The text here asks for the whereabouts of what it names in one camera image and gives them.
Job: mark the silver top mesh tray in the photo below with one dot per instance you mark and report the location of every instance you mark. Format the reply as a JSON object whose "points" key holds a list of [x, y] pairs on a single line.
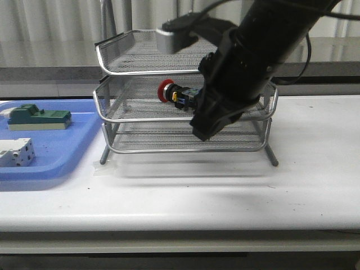
{"points": [[135, 53]]}

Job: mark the silver mesh tray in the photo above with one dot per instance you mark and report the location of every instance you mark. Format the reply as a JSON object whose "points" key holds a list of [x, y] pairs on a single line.
{"points": [[133, 98], [149, 137], [135, 53]]}

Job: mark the green and beige switch block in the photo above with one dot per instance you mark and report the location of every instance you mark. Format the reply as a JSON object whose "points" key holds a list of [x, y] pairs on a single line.
{"points": [[29, 117]]}

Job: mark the grey metal rack frame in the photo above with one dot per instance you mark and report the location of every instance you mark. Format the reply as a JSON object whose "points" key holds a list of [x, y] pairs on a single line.
{"points": [[263, 110]]}

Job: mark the clear tape patch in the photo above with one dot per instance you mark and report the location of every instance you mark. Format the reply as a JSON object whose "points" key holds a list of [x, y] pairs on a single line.
{"points": [[110, 168]]}

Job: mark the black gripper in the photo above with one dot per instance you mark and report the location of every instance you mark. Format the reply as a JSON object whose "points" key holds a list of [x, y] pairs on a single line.
{"points": [[234, 76]]}

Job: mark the silver bottom mesh tray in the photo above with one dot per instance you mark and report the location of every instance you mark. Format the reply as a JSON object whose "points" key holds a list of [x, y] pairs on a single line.
{"points": [[149, 137]]}

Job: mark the red emergency stop button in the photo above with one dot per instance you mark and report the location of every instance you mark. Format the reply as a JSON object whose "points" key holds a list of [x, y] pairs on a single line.
{"points": [[184, 98]]}

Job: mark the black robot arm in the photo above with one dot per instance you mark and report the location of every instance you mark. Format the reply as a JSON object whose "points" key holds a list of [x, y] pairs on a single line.
{"points": [[286, 22]]}

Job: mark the blue plastic tray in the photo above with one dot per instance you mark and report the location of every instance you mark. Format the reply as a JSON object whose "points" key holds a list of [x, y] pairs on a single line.
{"points": [[57, 152]]}

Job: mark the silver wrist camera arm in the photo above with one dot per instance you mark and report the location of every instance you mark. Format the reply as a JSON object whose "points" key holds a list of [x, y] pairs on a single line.
{"points": [[177, 34]]}

